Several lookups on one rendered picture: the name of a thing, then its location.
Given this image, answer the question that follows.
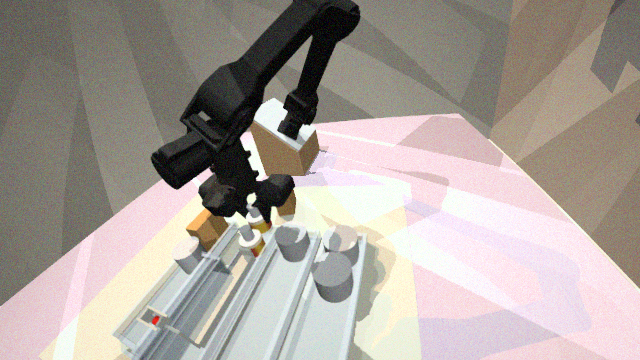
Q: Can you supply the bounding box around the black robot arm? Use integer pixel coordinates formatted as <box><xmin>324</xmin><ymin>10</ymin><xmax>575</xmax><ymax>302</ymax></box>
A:
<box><xmin>151</xmin><ymin>0</ymin><xmax>361</xmax><ymax>218</ymax></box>

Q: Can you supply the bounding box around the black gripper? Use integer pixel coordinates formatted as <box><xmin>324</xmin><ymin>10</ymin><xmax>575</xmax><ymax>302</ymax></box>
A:
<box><xmin>198</xmin><ymin>147</ymin><xmax>295</xmax><ymax>223</ymax></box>

